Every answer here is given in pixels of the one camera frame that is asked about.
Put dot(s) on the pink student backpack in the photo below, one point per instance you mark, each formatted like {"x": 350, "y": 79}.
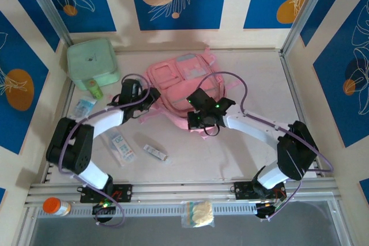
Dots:
{"x": 173, "y": 81}

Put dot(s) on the small white packaged tube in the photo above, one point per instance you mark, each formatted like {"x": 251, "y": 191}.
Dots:
{"x": 154, "y": 151}

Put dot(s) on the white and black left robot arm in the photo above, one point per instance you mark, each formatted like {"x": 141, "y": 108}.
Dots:
{"x": 78, "y": 151}

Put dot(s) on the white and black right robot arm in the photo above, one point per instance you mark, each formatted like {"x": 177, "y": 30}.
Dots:
{"x": 297, "y": 151}

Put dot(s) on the light blue tissue pack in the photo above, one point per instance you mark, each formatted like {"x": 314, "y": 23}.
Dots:
{"x": 82, "y": 106}

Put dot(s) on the mint green square lunch bag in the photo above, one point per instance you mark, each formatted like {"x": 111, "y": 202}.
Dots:
{"x": 89, "y": 58}

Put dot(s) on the bag of white snacks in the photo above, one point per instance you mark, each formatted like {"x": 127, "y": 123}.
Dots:
{"x": 200, "y": 212}

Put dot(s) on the small green bottle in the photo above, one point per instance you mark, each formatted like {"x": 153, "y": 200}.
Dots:
{"x": 95, "y": 90}

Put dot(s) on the bottle with orange lid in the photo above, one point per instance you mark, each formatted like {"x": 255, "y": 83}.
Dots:
{"x": 53, "y": 205}

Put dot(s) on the aluminium table side rail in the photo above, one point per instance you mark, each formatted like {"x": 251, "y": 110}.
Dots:
{"x": 292, "y": 84}
{"x": 65, "y": 105}

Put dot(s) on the aluminium frame rail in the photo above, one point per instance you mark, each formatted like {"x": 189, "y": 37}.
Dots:
{"x": 184, "y": 189}

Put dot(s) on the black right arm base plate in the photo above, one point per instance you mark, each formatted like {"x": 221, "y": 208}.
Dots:
{"x": 243, "y": 189}

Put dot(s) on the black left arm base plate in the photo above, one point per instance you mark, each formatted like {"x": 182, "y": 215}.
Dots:
{"x": 124, "y": 192}

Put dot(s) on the aluminium frame post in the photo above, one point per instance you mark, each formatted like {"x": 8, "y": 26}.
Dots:
{"x": 47, "y": 7}
{"x": 306, "y": 7}

